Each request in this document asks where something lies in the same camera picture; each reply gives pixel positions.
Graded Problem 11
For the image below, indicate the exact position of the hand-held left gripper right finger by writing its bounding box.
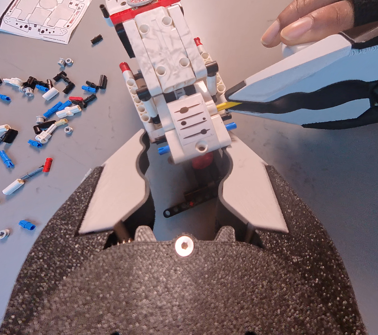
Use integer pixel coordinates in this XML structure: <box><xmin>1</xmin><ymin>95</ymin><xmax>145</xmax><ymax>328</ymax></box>
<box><xmin>215</xmin><ymin>131</ymin><xmax>290</xmax><ymax>243</ymax></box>

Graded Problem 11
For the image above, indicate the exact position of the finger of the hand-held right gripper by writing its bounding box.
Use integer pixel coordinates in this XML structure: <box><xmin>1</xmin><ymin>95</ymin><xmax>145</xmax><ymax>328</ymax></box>
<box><xmin>224</xmin><ymin>32</ymin><xmax>378</xmax><ymax>106</ymax></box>
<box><xmin>228</xmin><ymin>98</ymin><xmax>371</xmax><ymax>126</ymax></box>

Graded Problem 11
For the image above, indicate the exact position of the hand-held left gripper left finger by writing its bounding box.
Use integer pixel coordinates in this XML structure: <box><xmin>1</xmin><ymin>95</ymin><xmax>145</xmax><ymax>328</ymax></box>
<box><xmin>78</xmin><ymin>130</ymin><xmax>156</xmax><ymax>243</ymax></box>

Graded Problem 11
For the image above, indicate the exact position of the white brick toy truck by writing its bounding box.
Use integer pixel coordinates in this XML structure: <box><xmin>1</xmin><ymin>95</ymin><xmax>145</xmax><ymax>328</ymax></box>
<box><xmin>99</xmin><ymin>0</ymin><xmax>237</xmax><ymax>219</ymax></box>

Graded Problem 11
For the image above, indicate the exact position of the person's right hand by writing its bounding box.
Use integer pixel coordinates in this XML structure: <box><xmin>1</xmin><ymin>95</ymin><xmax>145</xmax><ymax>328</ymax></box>
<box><xmin>261</xmin><ymin>0</ymin><xmax>355</xmax><ymax>48</ymax></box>

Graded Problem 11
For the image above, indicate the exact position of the pile of small brick pieces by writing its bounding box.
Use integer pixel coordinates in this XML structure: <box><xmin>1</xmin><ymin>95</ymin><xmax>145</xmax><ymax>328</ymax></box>
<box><xmin>0</xmin><ymin>57</ymin><xmax>108</xmax><ymax>240</ymax></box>

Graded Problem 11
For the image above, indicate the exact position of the white sticker sheet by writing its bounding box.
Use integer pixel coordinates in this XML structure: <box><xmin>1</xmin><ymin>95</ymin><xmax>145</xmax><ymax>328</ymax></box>
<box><xmin>0</xmin><ymin>0</ymin><xmax>105</xmax><ymax>45</ymax></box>

